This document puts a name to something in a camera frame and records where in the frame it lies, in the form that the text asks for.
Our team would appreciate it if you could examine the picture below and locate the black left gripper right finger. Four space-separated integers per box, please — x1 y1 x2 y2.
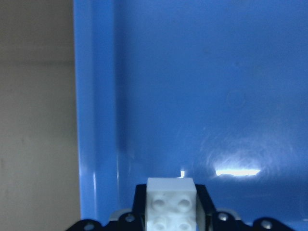
195 184 216 224

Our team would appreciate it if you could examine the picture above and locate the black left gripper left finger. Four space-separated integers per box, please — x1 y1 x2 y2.
131 184 147 222

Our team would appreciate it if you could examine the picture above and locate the white block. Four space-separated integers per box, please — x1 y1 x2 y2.
145 178 197 231

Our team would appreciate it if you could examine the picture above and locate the blue plastic tray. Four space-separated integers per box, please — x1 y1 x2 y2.
73 0 308 231

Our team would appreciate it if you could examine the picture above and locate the brown paper table cover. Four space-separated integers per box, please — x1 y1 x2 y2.
0 0 80 231

